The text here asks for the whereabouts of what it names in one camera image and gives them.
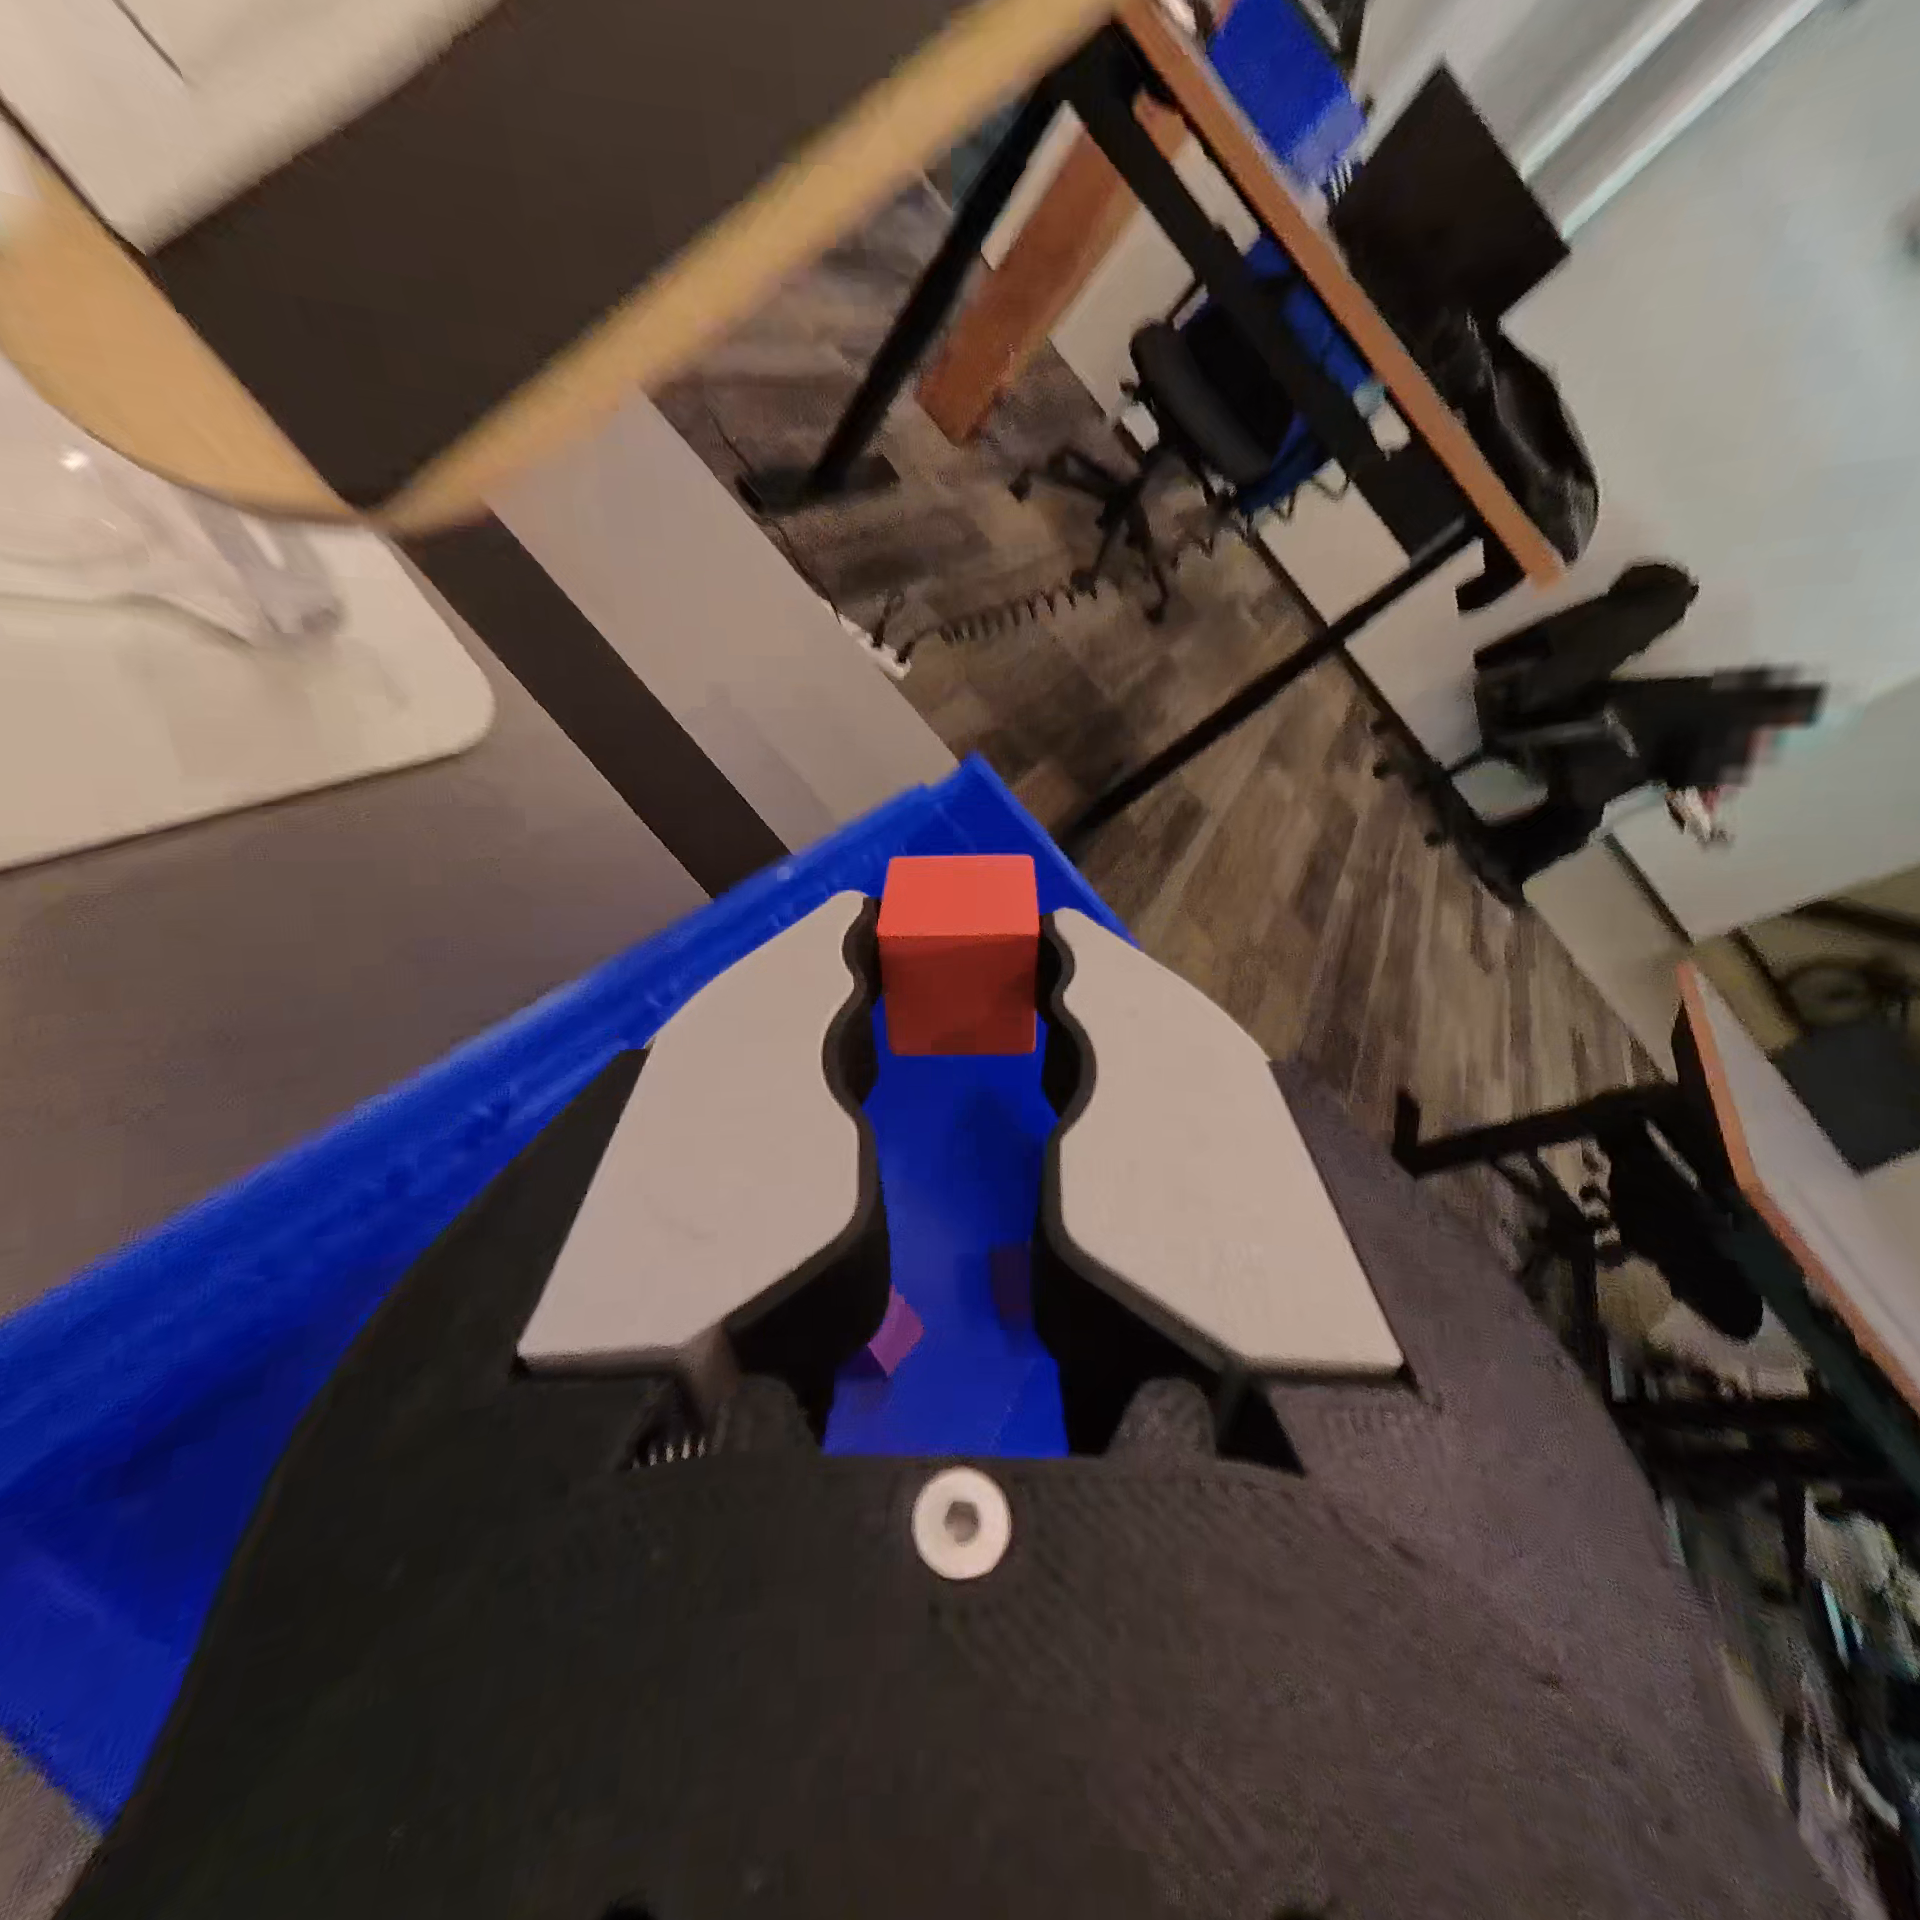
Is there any black bag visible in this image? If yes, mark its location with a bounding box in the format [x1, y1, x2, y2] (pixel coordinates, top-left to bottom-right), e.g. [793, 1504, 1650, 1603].
[1425, 307, 1603, 564]

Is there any wooden desk with black frame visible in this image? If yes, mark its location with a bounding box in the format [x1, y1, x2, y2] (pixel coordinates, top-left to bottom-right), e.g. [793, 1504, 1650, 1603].
[1670, 900, 1920, 1420]
[742, 0, 1568, 848]

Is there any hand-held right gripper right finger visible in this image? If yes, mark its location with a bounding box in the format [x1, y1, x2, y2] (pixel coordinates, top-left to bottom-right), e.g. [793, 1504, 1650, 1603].
[1030, 902, 1408, 1461]

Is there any black office chair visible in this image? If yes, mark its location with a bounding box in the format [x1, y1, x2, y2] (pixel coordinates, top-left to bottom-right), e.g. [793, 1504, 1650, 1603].
[1448, 561, 1828, 902]
[1019, 319, 1329, 619]

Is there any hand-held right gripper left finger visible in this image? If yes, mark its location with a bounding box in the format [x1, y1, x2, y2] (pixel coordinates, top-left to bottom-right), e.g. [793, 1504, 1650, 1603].
[514, 892, 890, 1454]

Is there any red cube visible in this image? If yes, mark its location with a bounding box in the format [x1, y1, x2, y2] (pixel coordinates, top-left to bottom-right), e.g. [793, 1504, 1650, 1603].
[876, 855, 1043, 1055]

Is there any black monitor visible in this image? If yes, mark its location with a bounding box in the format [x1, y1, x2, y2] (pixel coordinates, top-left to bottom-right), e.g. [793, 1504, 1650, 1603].
[1329, 67, 1573, 325]

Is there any blue plastic bin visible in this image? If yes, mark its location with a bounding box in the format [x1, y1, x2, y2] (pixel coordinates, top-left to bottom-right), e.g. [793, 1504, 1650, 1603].
[1205, 0, 1370, 190]
[0, 752, 1144, 1833]

